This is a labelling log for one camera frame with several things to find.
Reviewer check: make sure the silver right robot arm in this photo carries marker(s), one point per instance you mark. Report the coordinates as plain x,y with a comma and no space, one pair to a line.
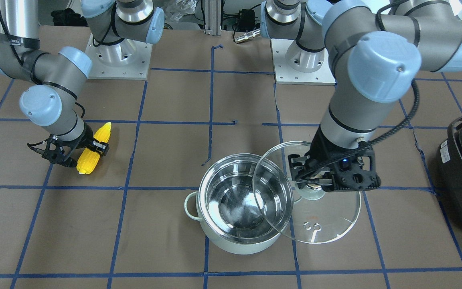
58,79

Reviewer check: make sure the yellow plastic corn cob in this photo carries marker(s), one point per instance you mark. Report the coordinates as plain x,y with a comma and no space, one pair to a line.
88,160

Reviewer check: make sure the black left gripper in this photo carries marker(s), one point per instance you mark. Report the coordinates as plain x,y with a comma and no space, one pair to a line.
321,149

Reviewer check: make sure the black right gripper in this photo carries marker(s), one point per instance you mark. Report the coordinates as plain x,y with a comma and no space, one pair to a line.
82,143

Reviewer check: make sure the glass pot lid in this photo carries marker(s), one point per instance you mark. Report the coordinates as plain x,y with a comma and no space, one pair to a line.
304,212

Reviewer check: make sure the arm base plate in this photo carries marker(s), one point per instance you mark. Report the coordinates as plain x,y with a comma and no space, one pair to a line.
128,60
294,66

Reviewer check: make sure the aluminium frame post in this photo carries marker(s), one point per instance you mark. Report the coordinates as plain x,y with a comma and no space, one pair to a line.
212,18

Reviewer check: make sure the pale green electric pot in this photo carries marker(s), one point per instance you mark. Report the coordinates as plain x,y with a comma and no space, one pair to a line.
243,203

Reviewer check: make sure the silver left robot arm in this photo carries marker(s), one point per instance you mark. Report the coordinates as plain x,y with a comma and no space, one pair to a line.
374,58

